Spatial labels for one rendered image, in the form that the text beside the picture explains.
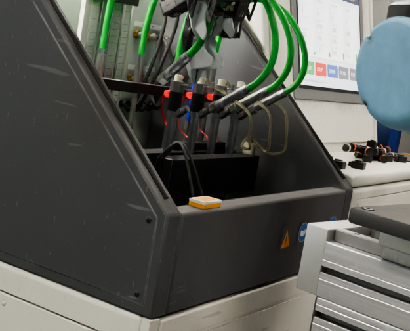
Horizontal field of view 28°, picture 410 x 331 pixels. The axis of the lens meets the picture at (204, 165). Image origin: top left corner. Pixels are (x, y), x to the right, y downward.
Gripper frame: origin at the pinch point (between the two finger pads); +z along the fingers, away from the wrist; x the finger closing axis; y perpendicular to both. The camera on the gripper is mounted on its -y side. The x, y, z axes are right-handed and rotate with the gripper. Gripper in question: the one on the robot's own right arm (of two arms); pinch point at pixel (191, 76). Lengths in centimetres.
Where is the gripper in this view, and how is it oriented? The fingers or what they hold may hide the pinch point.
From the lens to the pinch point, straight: 158.7
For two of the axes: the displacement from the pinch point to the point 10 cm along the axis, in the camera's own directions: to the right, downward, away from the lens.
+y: 8.3, 2.1, -5.2
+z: -1.6, 9.8, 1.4
